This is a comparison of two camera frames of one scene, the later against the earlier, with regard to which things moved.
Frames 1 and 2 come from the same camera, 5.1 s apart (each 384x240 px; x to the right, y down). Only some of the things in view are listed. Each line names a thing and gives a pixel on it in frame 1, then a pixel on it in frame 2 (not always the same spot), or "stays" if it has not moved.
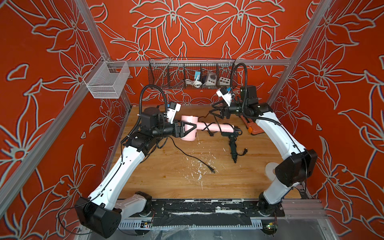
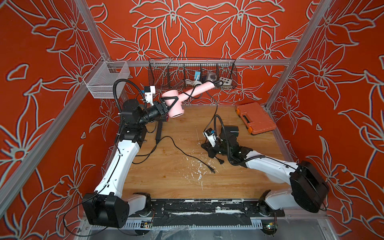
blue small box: x=196 y=73 stays
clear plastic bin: x=106 y=79 stays
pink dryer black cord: x=209 y=130 to x=200 y=94
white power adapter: x=212 y=79 stays
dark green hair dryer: x=232 y=137 stays
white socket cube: x=224 y=81 stays
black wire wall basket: x=192 y=73 stays
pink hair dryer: x=192 y=135 to x=177 y=109
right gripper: x=225 y=110 to x=209 y=148
